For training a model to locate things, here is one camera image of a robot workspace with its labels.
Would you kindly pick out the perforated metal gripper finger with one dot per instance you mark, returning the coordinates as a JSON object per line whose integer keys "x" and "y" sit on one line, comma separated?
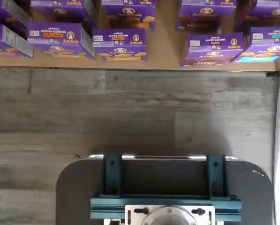
{"x": 216, "y": 173}
{"x": 112, "y": 173}

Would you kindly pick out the purple Annie's chocolate bunnies box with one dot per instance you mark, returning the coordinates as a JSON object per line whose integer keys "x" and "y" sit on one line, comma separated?
{"x": 212, "y": 43}
{"x": 205, "y": 14}

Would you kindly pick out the purple Annie's box orange label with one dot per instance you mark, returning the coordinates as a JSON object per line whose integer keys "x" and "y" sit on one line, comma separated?
{"x": 118, "y": 37}

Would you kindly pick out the wooden shelf board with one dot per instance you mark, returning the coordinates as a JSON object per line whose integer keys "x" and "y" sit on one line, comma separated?
{"x": 163, "y": 47}

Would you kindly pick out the purple Annie's box teal label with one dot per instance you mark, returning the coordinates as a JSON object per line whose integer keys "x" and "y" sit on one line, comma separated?
{"x": 266, "y": 37}

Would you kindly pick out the purple Annie's hidden veggies box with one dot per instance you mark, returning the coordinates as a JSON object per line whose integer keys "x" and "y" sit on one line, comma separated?
{"x": 55, "y": 32}

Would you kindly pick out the grey rounded metal plate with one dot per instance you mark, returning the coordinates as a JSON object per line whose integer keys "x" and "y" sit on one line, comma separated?
{"x": 78, "y": 187}

